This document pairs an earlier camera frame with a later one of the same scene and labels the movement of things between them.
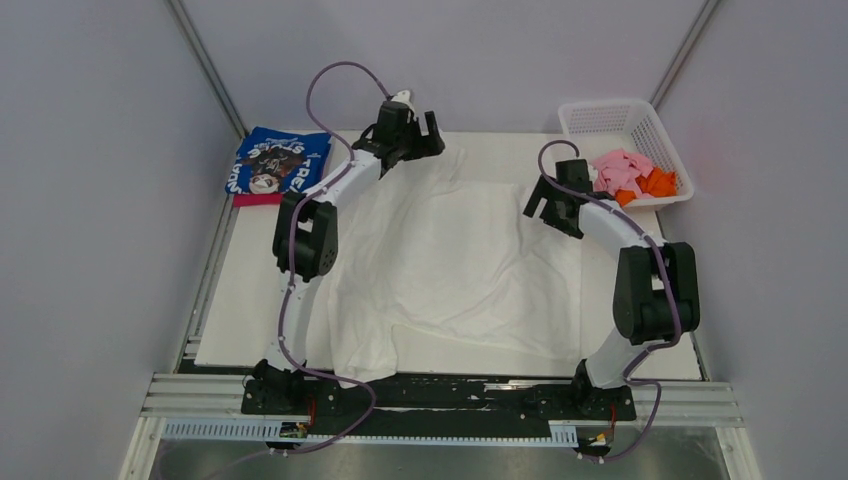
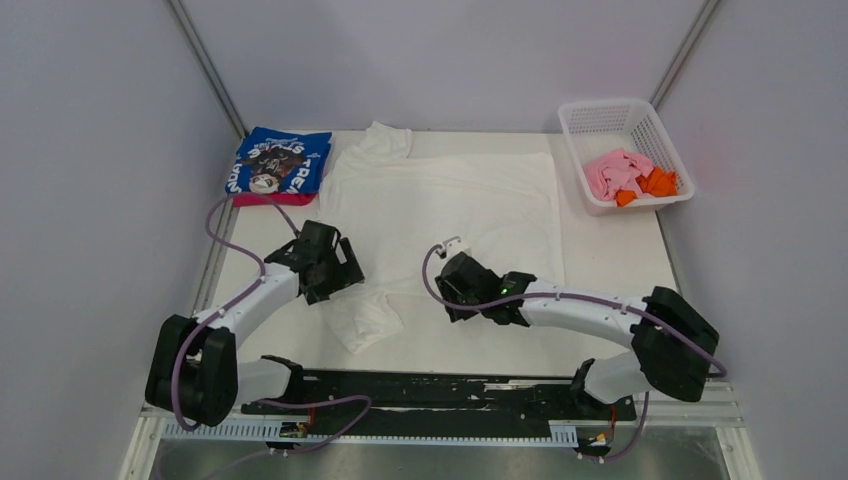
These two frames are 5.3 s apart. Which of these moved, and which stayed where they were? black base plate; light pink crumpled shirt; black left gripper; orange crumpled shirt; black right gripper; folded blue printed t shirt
Moved: black right gripper; black left gripper
Stayed: black base plate; folded blue printed t shirt; orange crumpled shirt; light pink crumpled shirt
